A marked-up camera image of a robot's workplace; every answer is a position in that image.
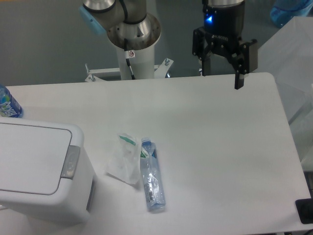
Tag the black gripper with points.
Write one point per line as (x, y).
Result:
(224, 20)

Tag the white push-lid trash can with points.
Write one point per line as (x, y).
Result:
(45, 171)

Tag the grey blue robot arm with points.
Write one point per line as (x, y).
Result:
(134, 32)

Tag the blue plastic bag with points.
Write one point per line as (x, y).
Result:
(284, 10)

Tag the clear plastic wrapper bag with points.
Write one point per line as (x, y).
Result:
(124, 161)

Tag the crushed clear plastic bottle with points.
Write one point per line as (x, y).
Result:
(151, 177)

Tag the black device at edge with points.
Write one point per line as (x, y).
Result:
(305, 210)

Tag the blue labelled water bottle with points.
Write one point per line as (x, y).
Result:
(9, 107)

